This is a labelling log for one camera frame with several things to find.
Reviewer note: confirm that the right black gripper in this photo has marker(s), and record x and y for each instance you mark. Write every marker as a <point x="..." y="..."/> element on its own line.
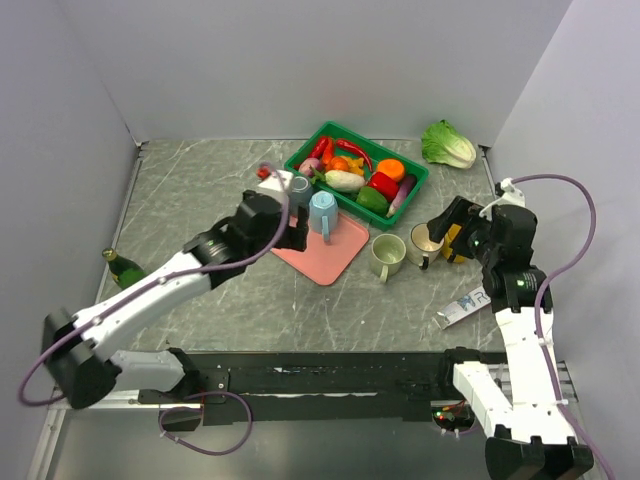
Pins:
<point x="461" y="211"/>

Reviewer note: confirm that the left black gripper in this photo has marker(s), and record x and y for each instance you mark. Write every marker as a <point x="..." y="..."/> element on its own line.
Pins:
<point x="294" y="237"/>

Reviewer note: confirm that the light blue mug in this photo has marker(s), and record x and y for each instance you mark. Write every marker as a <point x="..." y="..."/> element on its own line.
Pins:
<point x="323" y="214"/>

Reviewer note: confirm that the cream mug black handle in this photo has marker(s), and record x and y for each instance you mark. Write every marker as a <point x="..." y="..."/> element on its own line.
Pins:
<point x="421" y="250"/>

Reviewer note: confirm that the light green mug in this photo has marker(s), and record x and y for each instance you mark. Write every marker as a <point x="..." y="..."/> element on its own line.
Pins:
<point x="387" y="253"/>

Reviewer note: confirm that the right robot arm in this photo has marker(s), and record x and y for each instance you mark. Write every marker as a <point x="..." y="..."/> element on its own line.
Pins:
<point x="527" y="433"/>

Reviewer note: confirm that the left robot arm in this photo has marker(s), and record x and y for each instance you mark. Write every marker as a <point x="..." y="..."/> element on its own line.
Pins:
<point x="84" y="351"/>

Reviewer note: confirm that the dark blue-grey mug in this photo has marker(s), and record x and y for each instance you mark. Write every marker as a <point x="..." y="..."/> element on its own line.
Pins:
<point x="301" y="193"/>

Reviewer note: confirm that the pink tray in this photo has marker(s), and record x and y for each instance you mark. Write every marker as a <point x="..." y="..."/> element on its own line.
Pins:
<point x="324" y="262"/>

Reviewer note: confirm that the purple eggplant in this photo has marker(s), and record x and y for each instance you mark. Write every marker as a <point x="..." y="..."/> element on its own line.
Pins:
<point x="405" y="188"/>

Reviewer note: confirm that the lettuce head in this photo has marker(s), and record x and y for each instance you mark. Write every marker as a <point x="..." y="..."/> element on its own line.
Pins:
<point x="442" y="144"/>

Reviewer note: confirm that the purple onion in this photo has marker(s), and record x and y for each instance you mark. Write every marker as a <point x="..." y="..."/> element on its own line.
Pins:
<point x="311" y="166"/>

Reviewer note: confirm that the red bell pepper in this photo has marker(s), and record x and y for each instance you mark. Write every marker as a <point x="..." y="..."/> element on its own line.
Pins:
<point x="384" y="184"/>

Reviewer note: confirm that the white radish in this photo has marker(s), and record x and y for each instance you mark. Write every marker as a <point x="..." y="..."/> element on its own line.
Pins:
<point x="343" y="181"/>

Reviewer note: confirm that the orange fruit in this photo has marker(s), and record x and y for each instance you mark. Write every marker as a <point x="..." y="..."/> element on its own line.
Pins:
<point x="393" y="168"/>

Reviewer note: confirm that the green bell pepper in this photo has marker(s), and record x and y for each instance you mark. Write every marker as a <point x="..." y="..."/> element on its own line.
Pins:
<point x="372" y="200"/>

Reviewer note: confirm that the orange yellow vegetable piece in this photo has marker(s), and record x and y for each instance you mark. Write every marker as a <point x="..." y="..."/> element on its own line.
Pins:
<point x="346" y="164"/>

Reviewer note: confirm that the white printed card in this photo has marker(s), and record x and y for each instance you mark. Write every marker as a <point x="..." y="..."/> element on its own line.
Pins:
<point x="463" y="307"/>

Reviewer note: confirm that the red chili pepper pair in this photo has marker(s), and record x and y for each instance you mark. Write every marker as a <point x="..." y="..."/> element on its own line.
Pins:
<point x="323" y="149"/>

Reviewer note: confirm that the green plastic basket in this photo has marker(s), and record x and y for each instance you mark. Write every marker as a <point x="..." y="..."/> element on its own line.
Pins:
<point x="367" y="179"/>

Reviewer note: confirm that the green glass bottle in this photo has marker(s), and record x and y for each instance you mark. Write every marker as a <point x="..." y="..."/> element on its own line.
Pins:
<point x="124" y="271"/>

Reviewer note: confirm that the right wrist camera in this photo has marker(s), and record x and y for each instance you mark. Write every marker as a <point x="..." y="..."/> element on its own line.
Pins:
<point x="506" y="194"/>

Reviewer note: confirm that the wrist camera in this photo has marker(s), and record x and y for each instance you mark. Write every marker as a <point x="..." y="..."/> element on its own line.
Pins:
<point x="506" y="194"/>
<point x="275" y="185"/>

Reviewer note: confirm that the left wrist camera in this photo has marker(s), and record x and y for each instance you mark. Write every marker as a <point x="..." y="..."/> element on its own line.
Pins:
<point x="275" y="185"/>

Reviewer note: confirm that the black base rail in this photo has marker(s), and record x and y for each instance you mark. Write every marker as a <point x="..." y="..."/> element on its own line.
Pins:
<point x="291" y="386"/>

